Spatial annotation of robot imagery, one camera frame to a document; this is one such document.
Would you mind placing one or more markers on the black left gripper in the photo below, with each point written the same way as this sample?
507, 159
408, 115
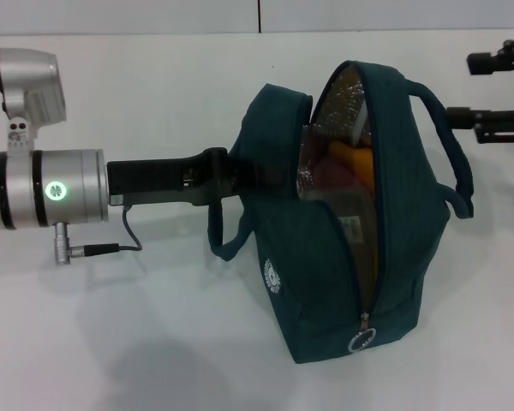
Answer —
154, 177

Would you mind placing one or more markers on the pink toy peach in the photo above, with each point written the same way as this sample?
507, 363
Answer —
330, 173

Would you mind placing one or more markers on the yellow banana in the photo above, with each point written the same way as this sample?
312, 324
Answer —
360, 167

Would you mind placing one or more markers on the dark teal insulated lunch bag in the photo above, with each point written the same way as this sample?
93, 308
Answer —
411, 192

